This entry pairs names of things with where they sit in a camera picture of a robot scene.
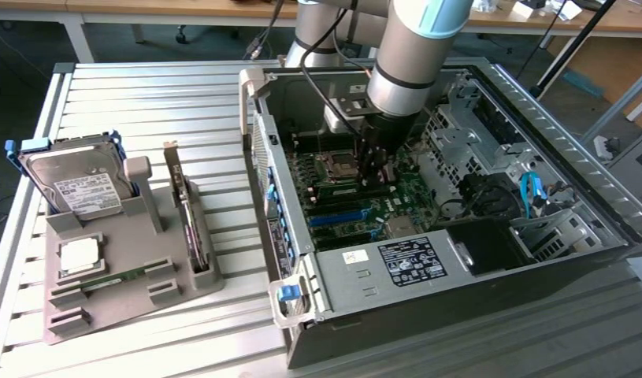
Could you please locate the green motherboard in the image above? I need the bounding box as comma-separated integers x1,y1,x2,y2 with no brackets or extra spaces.
289,132,444,253

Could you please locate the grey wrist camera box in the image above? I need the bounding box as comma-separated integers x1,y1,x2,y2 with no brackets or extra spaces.
324,98,376,135

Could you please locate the grey power supply unit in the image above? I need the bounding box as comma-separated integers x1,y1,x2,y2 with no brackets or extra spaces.
309,228,463,313

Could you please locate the blue disk wire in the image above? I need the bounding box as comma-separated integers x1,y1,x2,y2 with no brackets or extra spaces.
519,170,549,218

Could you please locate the CPU socket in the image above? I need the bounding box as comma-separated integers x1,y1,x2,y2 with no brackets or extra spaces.
320,150,365,183

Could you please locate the black tripod pole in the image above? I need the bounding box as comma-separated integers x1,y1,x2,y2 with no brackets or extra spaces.
528,0,617,100

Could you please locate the hard disk in blue caddy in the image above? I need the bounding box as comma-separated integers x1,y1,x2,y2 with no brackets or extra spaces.
3,130,131,222

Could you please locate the silver CPU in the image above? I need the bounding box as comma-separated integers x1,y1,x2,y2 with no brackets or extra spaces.
57,236,111,277

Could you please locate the wooden desk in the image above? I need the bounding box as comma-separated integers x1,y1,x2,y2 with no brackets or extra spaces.
452,0,642,123

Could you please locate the graphics card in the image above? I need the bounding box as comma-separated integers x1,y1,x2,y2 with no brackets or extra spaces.
161,140,216,277

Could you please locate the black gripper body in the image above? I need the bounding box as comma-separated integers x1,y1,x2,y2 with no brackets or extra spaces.
358,111,422,155

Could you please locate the grey computer box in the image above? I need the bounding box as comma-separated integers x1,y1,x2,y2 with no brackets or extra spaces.
608,128,642,191

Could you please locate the green RAM stick in slot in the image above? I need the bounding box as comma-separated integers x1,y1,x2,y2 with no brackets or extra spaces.
310,185,397,199

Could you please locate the blue expansion slot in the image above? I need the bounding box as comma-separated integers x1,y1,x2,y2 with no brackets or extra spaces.
309,209,369,228

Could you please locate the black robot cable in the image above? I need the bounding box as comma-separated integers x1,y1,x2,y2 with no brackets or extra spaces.
300,0,370,139

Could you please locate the grey parts rack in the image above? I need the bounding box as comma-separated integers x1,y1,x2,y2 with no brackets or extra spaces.
41,154,225,347

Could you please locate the open black PC case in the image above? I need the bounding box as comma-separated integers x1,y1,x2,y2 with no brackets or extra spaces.
238,58,642,369

